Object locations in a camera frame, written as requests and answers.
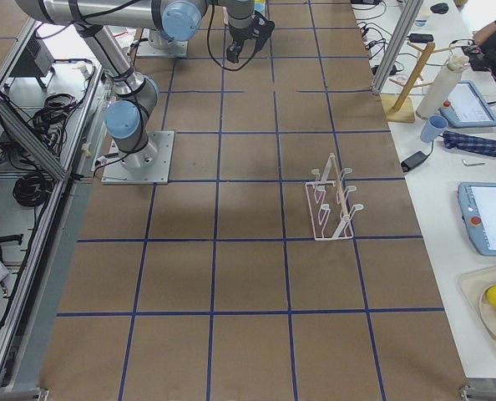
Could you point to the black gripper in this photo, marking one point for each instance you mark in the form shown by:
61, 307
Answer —
240, 37

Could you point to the blue cup on desk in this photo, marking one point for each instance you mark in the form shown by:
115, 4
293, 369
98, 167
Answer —
434, 126

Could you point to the wooden mug tree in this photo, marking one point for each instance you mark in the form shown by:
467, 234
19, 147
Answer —
399, 109

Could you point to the white paper roll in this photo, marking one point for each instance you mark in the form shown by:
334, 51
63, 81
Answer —
443, 84

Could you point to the black power adapter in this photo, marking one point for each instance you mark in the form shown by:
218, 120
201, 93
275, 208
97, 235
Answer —
413, 161

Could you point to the teach pendant far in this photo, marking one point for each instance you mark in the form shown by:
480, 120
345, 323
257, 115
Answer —
465, 107

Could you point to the teach pendant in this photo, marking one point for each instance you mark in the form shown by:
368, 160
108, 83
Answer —
465, 107
477, 202

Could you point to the plaid cloth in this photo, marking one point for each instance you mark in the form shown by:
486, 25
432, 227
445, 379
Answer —
469, 143

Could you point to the teach pendant near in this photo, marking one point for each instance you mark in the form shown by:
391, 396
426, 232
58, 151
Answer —
477, 202

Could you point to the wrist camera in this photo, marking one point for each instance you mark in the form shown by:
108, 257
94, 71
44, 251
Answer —
262, 29

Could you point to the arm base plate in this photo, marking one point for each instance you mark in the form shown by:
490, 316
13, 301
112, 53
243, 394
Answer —
149, 166
145, 51

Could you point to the aluminium frame post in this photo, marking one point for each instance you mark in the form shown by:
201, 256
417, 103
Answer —
403, 25

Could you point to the white wire cup rack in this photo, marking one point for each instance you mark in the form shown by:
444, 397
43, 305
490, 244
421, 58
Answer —
327, 196

